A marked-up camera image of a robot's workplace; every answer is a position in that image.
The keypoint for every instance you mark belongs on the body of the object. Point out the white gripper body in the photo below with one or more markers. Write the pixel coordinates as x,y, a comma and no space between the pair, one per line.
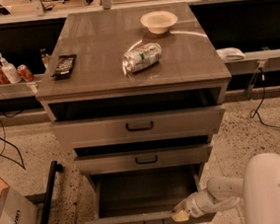
191,204

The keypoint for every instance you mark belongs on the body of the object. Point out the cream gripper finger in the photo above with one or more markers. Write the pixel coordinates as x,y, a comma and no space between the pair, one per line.
180,205
180,216

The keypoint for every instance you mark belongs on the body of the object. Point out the grey bottom drawer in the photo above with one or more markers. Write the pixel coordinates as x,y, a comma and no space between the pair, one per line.
143,197

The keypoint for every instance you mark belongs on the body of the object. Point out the grey drawer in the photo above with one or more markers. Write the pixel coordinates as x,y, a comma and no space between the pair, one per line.
143,197
138,127
145,159

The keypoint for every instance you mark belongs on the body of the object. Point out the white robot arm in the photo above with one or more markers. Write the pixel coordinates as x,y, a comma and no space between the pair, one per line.
259,190

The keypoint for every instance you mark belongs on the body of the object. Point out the grey middle drawer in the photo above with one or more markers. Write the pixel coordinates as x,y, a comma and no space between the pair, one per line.
145,159

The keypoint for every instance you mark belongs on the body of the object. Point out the grey top drawer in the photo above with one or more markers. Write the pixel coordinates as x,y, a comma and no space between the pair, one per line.
138,127

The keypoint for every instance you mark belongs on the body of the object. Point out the grey drawer cabinet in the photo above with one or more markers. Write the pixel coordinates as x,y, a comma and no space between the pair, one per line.
189,75

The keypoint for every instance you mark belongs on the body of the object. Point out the black metal floor bar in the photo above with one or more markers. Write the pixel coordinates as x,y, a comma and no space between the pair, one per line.
55,167

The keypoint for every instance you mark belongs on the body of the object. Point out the white folded cloth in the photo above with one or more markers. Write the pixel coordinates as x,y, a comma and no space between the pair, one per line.
231,53

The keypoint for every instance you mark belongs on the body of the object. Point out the crushed silver soda can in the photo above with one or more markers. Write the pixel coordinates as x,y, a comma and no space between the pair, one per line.
141,58

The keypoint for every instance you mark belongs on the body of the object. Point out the grey low shelf right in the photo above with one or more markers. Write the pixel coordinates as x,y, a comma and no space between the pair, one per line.
268,60

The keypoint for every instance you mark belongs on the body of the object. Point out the grey low shelf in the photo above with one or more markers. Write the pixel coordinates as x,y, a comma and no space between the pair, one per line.
268,60
20,90

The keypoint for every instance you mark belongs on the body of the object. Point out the black snack bar packet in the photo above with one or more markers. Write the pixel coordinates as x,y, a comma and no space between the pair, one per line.
64,66

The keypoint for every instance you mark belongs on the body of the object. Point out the white paper bowl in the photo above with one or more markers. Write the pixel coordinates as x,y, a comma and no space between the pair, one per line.
158,22

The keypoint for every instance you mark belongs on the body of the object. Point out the small glass bottle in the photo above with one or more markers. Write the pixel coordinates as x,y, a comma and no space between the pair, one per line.
44,56

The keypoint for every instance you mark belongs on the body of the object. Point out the red soda can right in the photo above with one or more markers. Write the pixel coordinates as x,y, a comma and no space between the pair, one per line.
25,73

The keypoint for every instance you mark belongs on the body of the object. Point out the grey low shelf left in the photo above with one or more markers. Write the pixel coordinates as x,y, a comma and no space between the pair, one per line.
20,90

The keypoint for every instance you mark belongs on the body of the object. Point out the red soda can middle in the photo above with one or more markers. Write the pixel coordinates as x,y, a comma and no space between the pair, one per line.
3,78

